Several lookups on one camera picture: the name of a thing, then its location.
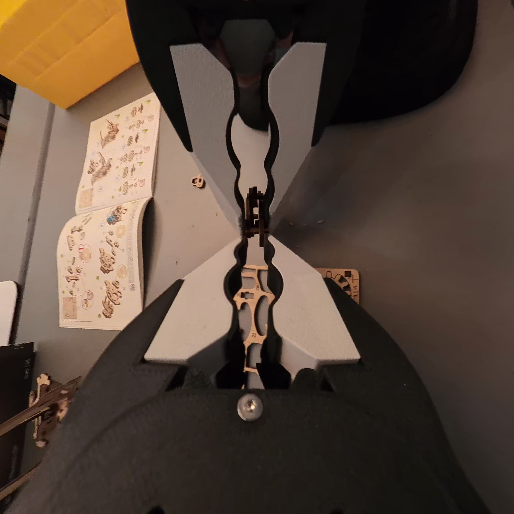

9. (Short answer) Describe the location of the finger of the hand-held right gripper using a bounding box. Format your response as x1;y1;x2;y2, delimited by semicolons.
169;43;247;233
261;42;327;231

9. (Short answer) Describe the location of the yellow plastic bin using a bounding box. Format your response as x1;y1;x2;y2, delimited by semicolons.
0;0;141;110

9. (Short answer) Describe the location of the laser-cut plywood parts sheet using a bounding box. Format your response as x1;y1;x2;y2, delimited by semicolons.
233;263;360;390

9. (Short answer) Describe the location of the small wooden gear assembly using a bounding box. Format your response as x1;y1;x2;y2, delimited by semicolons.
242;186;270;246

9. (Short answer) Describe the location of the partly built wooden model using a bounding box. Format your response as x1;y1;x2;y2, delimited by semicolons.
0;373;83;498

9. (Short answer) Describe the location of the model instruction booklet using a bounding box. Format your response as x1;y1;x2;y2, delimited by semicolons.
58;92;162;331

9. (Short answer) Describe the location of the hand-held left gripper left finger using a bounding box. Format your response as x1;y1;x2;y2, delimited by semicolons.
143;238;246;369

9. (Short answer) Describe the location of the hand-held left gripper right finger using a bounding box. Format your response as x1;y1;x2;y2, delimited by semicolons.
264;236;361;369

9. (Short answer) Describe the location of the black mesh elbow cushion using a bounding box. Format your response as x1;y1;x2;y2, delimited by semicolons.
321;0;479;126

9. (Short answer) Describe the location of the black model kit box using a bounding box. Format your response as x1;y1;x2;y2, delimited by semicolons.
0;341;37;498

